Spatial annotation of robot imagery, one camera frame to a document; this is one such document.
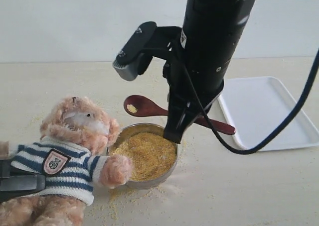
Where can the dark red wooden spoon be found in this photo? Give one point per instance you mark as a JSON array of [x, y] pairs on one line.
[[146, 107]]

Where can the tan teddy bear striped sweater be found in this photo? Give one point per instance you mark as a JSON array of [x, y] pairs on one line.
[[70, 155]]

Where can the steel bowl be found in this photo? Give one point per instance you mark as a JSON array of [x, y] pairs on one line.
[[133, 129]]

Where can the white plastic tray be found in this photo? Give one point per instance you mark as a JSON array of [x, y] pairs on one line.
[[256, 106]]

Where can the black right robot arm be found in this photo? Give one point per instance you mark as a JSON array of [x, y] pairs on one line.
[[209, 36]]

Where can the yellow millet grain in bowl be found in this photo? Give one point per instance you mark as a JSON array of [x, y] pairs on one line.
[[152, 155]]

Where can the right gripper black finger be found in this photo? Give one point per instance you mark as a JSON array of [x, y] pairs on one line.
[[181, 115]]

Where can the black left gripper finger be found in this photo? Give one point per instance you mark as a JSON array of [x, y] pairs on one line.
[[18, 183]]

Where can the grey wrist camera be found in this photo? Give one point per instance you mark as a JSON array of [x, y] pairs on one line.
[[127, 60]]

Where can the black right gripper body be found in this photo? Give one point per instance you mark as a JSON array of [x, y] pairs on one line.
[[210, 33]]

